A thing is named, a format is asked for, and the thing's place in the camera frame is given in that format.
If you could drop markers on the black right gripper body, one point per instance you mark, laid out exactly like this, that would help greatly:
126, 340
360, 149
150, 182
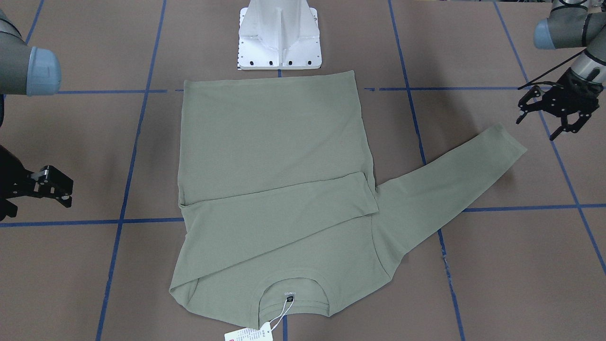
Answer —
10, 180

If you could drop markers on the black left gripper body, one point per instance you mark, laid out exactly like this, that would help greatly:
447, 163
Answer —
578, 86

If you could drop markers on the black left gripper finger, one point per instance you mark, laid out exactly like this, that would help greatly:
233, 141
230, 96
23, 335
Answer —
544, 104
566, 127

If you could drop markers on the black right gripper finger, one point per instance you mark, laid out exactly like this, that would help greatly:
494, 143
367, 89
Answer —
50, 182

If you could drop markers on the olive green long-sleeve shirt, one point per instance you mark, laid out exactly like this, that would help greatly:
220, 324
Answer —
281, 208

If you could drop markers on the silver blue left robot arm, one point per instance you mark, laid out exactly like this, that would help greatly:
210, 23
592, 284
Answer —
571, 25

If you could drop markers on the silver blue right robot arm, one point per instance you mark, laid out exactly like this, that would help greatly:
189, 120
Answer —
31, 71

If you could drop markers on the white paper clothing tag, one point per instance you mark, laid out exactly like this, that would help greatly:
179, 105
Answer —
265, 333

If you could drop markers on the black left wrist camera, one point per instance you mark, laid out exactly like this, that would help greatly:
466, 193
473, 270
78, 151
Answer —
532, 96

